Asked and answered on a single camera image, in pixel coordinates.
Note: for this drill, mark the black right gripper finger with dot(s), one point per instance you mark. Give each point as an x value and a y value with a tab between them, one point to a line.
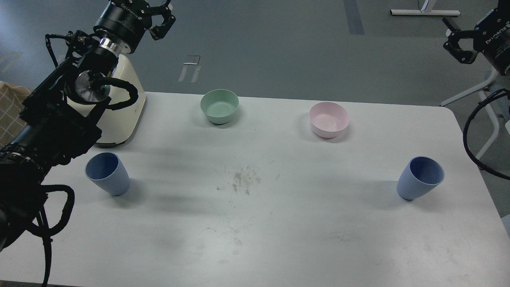
451	25
453	47

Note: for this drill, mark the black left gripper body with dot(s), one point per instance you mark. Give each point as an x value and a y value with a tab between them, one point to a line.
125	22

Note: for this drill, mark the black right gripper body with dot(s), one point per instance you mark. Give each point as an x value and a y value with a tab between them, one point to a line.
493	37

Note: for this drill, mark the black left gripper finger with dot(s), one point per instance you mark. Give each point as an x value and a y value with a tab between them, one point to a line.
159	32
164	9

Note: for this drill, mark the blue cup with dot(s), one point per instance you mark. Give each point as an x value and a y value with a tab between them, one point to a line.
420	176
107	171

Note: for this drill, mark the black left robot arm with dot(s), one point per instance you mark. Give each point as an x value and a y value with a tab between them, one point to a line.
62	114

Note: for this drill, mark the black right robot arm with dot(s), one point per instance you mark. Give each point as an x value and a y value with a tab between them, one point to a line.
488	91

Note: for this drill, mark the white desk foot far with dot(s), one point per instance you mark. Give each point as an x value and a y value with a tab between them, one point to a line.
427	9

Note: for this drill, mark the green bowl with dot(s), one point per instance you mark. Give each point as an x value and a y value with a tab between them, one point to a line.
220	106

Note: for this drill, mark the cream toaster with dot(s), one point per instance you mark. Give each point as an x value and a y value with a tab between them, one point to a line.
115	100

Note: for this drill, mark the pink bowl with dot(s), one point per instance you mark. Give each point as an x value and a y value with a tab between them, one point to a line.
328	119

